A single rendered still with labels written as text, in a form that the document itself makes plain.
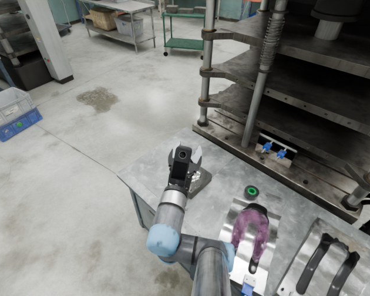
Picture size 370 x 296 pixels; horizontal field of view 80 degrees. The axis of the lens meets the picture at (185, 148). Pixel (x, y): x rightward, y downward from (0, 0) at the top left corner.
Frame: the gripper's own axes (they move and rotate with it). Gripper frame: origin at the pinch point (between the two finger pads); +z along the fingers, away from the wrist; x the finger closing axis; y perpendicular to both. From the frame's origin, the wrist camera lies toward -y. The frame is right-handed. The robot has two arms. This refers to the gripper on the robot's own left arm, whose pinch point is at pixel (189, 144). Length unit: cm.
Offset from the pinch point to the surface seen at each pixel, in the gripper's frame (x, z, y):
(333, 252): 75, -2, 43
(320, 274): 70, -11, 48
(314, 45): 52, 81, -16
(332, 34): 61, 92, -20
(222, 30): 2, 98, -8
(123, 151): -85, 123, 158
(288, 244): 62, 4, 58
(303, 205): 73, 30, 56
